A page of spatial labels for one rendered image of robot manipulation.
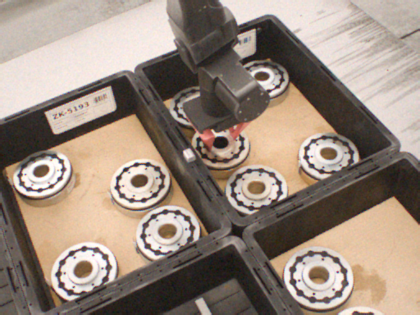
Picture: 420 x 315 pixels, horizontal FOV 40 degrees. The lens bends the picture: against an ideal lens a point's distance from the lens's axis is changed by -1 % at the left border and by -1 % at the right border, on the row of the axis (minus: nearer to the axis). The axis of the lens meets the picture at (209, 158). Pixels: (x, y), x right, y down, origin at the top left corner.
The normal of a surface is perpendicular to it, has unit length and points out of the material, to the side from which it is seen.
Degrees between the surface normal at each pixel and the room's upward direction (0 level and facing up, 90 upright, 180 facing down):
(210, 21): 101
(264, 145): 0
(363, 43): 0
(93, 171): 0
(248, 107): 92
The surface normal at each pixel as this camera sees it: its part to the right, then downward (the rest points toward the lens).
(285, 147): -0.07, -0.62
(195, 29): 0.56, 0.73
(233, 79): -0.22, -0.43
